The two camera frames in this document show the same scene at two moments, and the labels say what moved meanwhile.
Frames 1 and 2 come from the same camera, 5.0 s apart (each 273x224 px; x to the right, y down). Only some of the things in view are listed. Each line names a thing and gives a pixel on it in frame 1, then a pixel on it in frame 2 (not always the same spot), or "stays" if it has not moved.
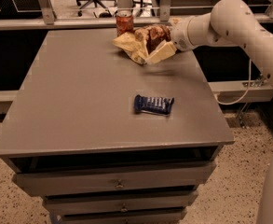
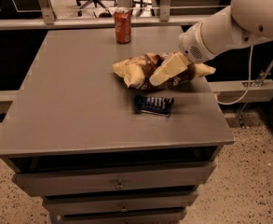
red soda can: [125, 21] stays
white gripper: [180, 35] → [190, 46]
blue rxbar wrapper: [155, 105] stays
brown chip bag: [139, 42] → [148, 70]
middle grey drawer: [85, 202] stays
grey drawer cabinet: [104, 139] stays
